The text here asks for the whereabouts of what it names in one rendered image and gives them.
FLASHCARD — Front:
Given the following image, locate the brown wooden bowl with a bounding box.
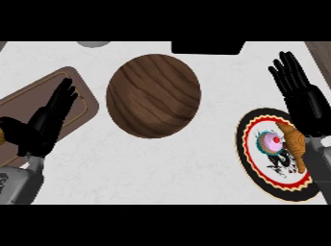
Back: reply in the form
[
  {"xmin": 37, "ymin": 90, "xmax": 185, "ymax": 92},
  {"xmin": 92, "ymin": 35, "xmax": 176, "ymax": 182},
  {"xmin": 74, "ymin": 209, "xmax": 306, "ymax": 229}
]
[{"xmin": 105, "ymin": 53, "xmax": 202, "ymax": 139}]

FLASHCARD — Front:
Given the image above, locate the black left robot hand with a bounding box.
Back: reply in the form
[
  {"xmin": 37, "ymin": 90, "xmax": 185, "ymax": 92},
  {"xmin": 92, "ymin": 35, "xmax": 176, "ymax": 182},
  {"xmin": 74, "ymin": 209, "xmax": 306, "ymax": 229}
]
[{"xmin": 0, "ymin": 77, "xmax": 80, "ymax": 159}]

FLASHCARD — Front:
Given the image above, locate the grey round object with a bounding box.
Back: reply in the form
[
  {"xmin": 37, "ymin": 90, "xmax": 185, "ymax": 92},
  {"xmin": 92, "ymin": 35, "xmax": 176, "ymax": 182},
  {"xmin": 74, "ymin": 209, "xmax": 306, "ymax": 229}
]
[{"xmin": 75, "ymin": 41, "xmax": 112, "ymax": 49}]

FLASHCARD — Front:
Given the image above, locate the brown croissant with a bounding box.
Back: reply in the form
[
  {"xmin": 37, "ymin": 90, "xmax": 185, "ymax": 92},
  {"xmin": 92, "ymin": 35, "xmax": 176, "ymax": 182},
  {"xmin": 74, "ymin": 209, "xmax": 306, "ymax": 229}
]
[{"xmin": 275, "ymin": 121, "xmax": 310, "ymax": 174}]

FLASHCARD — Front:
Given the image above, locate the brown cutting board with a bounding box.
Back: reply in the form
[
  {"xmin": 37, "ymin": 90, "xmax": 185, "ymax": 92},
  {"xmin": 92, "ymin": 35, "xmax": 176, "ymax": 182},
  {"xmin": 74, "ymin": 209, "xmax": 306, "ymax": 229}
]
[{"xmin": 0, "ymin": 65, "xmax": 100, "ymax": 181}]

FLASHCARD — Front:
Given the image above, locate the pink frosted cupcake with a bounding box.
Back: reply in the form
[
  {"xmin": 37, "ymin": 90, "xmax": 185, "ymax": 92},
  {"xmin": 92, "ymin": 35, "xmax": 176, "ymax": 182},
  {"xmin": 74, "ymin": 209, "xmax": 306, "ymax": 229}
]
[{"xmin": 256, "ymin": 130, "xmax": 287, "ymax": 156}]

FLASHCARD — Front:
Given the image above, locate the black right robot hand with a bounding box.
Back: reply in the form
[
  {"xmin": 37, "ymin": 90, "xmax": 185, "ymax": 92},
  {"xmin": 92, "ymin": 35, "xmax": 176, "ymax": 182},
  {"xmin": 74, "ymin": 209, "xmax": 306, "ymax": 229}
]
[{"xmin": 267, "ymin": 50, "xmax": 331, "ymax": 138}]

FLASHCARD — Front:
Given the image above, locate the patterned black red plate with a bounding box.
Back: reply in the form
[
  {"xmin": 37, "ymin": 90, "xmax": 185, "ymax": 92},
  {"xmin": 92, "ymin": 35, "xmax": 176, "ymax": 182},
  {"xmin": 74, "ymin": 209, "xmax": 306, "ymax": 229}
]
[{"xmin": 235, "ymin": 108, "xmax": 324, "ymax": 204}]

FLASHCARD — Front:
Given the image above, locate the black appliance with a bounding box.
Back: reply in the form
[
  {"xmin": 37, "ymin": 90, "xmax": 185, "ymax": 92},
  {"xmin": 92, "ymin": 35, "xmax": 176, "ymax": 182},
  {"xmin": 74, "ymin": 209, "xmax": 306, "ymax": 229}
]
[{"xmin": 170, "ymin": 41, "xmax": 247, "ymax": 56}]

